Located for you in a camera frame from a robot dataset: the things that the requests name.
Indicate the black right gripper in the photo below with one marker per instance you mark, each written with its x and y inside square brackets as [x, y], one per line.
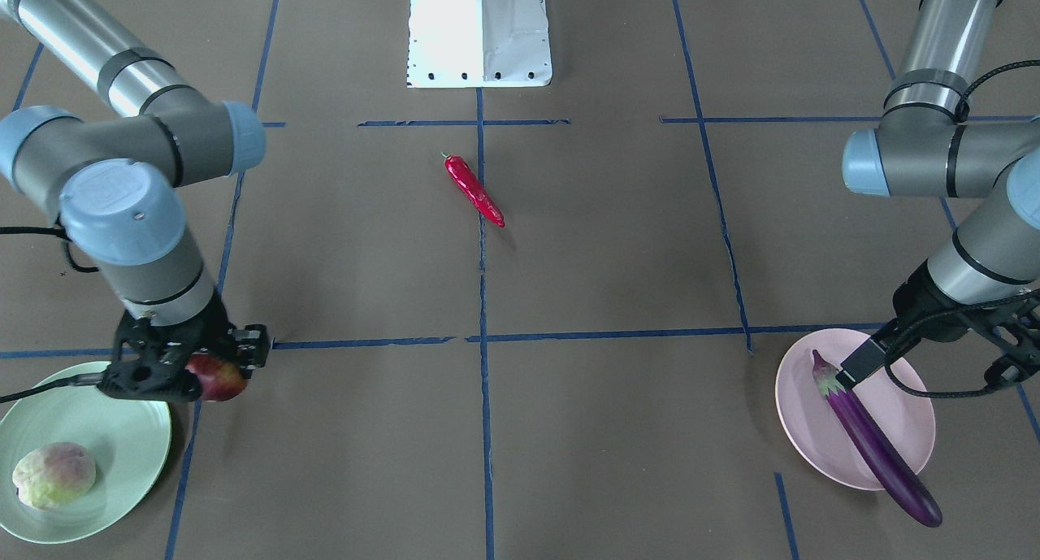
[213, 323]

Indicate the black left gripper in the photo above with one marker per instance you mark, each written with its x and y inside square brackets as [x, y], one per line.
[918, 296]

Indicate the red yellow apple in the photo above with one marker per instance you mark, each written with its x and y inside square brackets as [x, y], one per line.
[220, 380]

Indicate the purple eggplant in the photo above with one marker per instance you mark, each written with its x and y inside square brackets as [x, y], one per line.
[880, 456]

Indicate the green pink peach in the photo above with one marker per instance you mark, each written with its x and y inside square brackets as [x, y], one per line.
[54, 475]

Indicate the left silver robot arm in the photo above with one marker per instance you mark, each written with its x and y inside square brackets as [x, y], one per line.
[984, 278]

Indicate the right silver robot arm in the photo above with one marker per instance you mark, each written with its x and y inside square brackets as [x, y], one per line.
[111, 189]

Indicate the pink plate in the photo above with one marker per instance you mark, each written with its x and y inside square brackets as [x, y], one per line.
[814, 430]

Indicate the red chili pepper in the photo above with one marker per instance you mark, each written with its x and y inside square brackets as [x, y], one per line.
[468, 182]

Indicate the white pillar with base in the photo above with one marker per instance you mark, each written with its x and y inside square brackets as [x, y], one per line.
[478, 43]

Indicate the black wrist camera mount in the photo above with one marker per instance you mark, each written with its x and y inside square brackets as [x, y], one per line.
[248, 348]

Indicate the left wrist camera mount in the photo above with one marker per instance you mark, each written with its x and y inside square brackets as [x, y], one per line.
[1018, 341]

